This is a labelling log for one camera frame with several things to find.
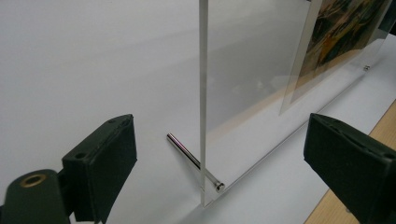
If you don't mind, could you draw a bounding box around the clear acrylic photo frame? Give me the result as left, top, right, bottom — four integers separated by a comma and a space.
198, 0, 396, 209

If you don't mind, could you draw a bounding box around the metal frame stand pin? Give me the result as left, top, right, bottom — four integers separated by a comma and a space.
165, 133, 226, 192

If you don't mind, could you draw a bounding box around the landscape photo print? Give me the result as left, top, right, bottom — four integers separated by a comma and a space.
278, 0, 395, 116

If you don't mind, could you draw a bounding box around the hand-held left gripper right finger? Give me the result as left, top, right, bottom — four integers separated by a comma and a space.
303, 112, 396, 224

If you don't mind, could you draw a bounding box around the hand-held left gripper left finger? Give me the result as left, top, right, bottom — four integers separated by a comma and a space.
61, 113, 138, 224

